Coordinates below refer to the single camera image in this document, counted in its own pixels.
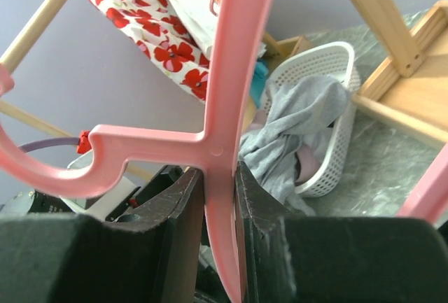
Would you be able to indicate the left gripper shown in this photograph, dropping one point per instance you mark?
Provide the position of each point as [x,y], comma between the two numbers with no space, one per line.
[163,179]

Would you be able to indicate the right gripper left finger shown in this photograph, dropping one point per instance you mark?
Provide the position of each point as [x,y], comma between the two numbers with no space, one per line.
[149,255]

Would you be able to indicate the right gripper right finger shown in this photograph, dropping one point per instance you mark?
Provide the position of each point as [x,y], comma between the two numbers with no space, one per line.
[291,257]

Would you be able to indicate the pink plastic hanger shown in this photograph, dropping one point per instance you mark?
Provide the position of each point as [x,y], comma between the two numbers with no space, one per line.
[212,151]

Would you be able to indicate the mauve pink tank top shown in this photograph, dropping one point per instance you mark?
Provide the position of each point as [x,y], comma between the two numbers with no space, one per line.
[307,163]

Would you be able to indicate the grey tank top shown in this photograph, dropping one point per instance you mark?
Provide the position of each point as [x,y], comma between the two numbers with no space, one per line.
[296,111]

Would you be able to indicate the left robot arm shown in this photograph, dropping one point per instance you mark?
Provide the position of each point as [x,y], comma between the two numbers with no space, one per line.
[31,201]

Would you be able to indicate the red floral white garment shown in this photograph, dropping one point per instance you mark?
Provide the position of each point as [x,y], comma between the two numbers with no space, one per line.
[159,33]

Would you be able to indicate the left wooden clothes rack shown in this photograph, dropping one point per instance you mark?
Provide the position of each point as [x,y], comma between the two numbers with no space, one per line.
[83,72]

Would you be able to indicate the wooden clothes rack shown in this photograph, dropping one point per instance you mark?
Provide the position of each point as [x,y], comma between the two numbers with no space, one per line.
[408,90]
[83,72]

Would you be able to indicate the white plastic laundry basket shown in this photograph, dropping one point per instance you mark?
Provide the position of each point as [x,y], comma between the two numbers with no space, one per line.
[334,59]

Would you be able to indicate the right wooden clothes rack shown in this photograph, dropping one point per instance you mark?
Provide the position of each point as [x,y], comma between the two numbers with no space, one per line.
[408,90]

